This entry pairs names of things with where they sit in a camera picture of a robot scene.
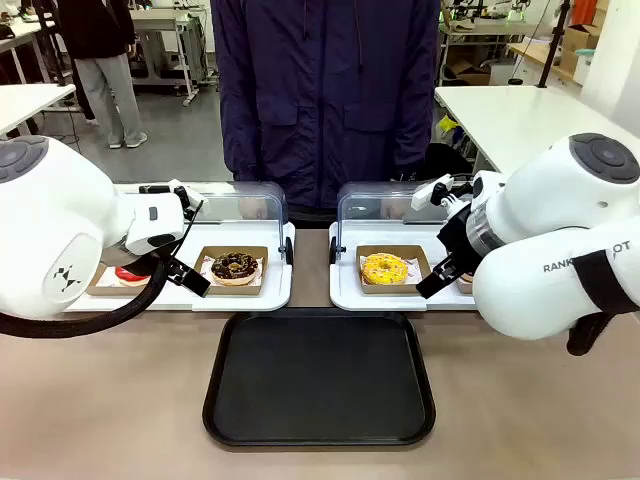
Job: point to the clear display case lid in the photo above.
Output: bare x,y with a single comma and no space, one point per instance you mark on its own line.
225,200
360,192

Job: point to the chocolate glazed donut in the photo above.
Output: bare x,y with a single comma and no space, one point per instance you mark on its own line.
222,272

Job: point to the open cardboard box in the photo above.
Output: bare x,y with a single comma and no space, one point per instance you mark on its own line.
467,75

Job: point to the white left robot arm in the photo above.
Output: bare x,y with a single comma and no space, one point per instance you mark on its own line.
50,225

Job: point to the brown paper donut tray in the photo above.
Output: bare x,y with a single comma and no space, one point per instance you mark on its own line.
420,285
100,287
200,287

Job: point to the purple striped chocolate donut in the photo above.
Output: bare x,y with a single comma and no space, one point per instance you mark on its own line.
462,289

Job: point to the white table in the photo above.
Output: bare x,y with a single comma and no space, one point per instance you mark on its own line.
500,115
30,100

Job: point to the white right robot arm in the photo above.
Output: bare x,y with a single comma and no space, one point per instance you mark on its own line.
540,225

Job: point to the person in grey trousers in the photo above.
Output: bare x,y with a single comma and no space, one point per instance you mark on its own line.
105,75

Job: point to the black serving tray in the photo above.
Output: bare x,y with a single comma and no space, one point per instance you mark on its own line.
320,380

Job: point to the person's right hand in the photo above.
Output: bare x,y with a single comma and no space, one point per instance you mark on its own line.
252,209

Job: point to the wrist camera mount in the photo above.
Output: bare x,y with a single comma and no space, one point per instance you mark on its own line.
187,200
425,195

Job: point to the black tripod stand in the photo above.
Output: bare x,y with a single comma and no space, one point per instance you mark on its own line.
555,45

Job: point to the white metal workbench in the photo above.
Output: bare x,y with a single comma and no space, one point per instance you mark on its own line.
165,20

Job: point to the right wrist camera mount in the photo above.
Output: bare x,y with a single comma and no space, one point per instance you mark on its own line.
425,195

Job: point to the yellow glazed donut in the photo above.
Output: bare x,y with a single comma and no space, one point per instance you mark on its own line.
372,272

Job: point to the white background bench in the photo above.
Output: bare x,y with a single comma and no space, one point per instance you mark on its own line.
20,35

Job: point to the red glazed donut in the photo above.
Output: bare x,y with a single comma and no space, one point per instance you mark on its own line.
127,275

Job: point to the black office chair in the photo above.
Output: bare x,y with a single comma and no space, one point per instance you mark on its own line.
445,160

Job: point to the white display case base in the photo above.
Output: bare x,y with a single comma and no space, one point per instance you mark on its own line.
280,280
345,295

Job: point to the person's left hand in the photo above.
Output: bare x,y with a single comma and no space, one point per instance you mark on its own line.
394,209

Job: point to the person in navy jacket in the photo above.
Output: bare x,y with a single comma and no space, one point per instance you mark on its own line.
325,100

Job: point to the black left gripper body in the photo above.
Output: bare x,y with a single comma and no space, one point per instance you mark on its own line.
147,260

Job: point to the wooden desk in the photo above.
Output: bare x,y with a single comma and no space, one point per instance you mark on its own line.
530,52

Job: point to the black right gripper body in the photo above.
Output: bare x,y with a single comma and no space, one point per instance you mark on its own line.
457,235

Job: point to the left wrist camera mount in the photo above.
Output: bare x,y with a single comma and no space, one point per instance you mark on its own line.
187,200

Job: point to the background workbench with equipment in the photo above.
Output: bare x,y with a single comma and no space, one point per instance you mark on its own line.
480,27

